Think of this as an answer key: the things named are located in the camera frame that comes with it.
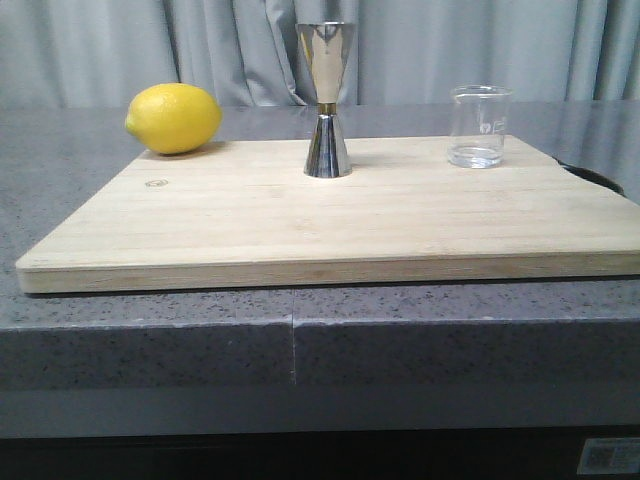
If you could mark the silver double jigger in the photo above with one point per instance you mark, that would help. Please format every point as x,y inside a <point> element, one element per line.
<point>326,47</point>

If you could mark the clear glass beaker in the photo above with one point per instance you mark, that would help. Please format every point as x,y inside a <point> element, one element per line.
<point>478,125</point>

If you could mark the wooden cutting board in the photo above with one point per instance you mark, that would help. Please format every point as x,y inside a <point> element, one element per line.
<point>243,213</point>

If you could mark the yellow lemon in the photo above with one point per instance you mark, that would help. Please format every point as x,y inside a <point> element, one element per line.
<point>173,118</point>

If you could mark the grey curtain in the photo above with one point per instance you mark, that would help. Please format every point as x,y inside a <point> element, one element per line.
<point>77,54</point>

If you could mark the white QR code label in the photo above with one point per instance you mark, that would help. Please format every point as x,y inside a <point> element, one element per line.
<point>609,456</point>

